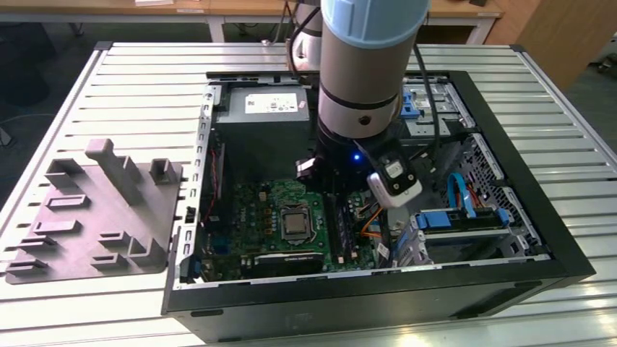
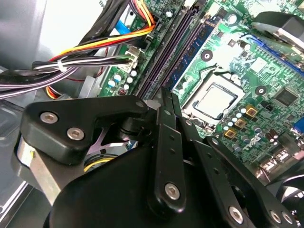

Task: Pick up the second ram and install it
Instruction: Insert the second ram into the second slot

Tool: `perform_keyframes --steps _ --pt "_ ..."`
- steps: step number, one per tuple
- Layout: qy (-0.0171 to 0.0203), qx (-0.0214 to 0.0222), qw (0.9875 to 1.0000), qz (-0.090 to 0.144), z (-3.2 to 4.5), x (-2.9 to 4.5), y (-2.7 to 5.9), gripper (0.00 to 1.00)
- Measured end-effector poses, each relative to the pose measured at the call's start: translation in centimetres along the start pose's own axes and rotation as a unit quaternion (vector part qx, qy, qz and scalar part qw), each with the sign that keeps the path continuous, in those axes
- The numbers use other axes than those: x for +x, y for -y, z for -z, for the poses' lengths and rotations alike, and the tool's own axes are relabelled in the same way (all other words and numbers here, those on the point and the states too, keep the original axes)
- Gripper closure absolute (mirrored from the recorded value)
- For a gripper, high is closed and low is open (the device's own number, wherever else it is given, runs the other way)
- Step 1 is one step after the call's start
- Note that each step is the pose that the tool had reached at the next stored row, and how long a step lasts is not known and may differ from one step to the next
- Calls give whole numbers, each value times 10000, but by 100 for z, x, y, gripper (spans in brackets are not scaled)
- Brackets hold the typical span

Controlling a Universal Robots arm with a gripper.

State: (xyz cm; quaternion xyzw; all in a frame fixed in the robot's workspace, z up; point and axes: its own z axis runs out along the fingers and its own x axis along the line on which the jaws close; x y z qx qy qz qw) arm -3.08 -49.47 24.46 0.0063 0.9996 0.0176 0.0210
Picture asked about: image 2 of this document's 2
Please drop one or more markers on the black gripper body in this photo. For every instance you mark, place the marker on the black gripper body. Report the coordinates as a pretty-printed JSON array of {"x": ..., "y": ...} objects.
[{"x": 107, "y": 194}]

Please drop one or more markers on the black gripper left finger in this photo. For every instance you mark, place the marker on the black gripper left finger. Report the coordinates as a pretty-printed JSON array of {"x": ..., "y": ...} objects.
[{"x": 71, "y": 114}]

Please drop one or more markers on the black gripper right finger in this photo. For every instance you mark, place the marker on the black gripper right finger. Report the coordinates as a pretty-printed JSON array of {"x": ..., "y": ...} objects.
[{"x": 213, "y": 166}]

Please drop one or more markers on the blue RAM stick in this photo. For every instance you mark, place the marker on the blue RAM stick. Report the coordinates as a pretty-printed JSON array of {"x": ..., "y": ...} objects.
[{"x": 190, "y": 55}]

